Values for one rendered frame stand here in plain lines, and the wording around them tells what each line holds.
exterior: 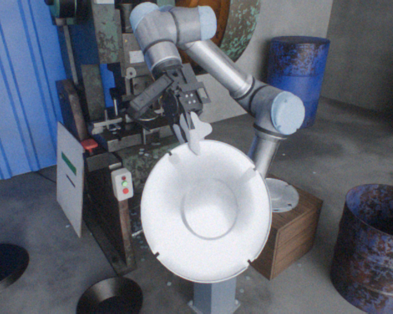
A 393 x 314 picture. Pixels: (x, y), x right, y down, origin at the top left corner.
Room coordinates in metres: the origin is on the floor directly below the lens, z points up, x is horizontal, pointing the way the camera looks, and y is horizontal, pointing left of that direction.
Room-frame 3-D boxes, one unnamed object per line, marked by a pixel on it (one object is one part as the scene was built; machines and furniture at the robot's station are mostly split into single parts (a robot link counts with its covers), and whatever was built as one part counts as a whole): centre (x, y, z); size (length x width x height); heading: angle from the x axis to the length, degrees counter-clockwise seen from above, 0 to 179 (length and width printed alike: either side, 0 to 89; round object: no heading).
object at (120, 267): (1.59, 0.64, 0.45); 0.92 x 0.12 x 0.90; 35
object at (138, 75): (1.59, 0.31, 1.04); 0.17 x 0.15 x 0.30; 35
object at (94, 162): (1.26, 0.46, 0.62); 0.10 x 0.06 x 0.20; 125
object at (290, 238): (1.43, -0.40, 0.18); 0.40 x 0.38 x 0.35; 39
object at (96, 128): (1.53, 0.48, 0.76); 0.17 x 0.06 x 0.10; 125
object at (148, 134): (1.49, 0.24, 0.72); 0.25 x 0.14 x 0.14; 35
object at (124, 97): (1.63, 0.34, 0.86); 0.20 x 0.16 x 0.05; 125
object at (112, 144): (1.63, 0.34, 0.68); 0.45 x 0.30 x 0.06; 125
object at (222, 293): (1.02, -0.08, 0.23); 0.19 x 0.19 x 0.45; 46
